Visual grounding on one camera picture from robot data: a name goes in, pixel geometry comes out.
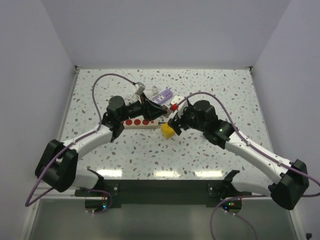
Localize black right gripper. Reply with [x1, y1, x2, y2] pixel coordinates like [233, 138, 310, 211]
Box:
[167, 104, 207, 136]

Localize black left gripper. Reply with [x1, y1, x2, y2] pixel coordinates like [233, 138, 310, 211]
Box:
[118, 92, 167, 123]

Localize beige power strip red sockets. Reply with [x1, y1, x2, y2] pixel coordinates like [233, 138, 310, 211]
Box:
[123, 118, 160, 130]

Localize pink brown USB charger plug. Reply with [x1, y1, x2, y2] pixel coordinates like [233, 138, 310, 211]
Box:
[162, 105, 172, 118]

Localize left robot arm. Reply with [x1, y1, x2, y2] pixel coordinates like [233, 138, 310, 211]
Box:
[35, 95, 169, 196]

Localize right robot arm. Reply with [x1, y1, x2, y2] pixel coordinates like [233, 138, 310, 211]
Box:
[168, 100, 310, 210]

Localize yellow cube socket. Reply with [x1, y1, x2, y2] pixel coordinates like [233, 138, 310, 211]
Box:
[160, 123, 176, 139]

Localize purple power strip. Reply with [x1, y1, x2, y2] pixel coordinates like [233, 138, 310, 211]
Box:
[153, 88, 173, 105]

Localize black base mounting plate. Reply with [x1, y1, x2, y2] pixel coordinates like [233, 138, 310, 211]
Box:
[75, 179, 252, 210]

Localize white power cable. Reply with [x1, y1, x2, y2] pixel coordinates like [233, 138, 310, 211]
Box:
[124, 85, 159, 103]

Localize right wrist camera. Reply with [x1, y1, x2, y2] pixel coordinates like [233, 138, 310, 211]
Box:
[169, 95, 188, 114]

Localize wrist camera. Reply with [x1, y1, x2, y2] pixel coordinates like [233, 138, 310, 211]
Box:
[134, 82, 146, 96]
[169, 95, 188, 114]

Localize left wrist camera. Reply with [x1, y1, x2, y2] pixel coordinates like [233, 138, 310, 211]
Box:
[134, 82, 146, 96]

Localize aluminium rail frame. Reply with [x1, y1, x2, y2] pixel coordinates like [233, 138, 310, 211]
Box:
[18, 65, 308, 240]

